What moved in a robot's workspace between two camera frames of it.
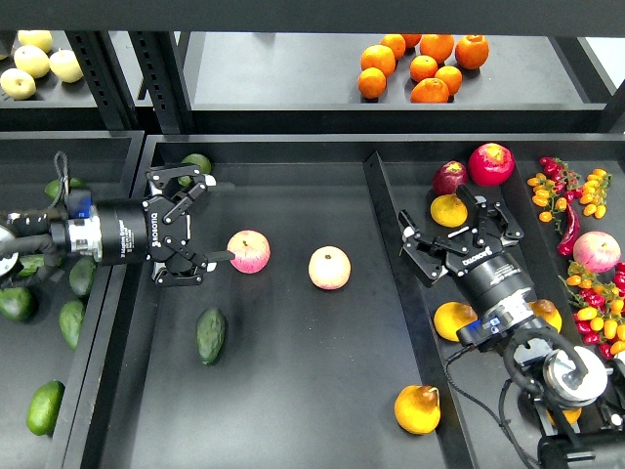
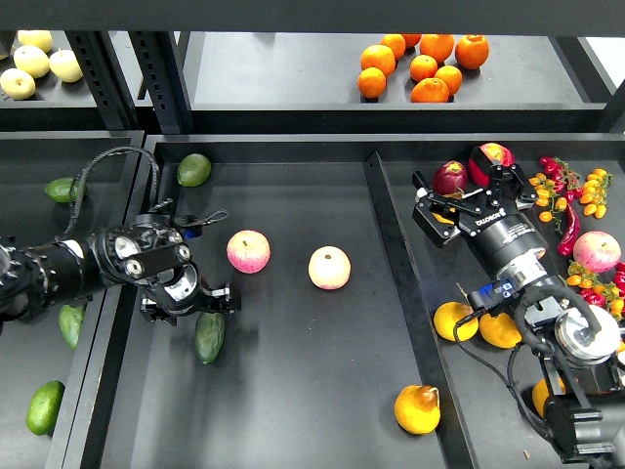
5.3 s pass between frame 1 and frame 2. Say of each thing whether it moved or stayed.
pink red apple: stayed
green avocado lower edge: stayed
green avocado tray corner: stayed
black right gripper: moved
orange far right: stayed
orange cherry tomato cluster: stayed
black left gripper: moved
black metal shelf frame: stayed
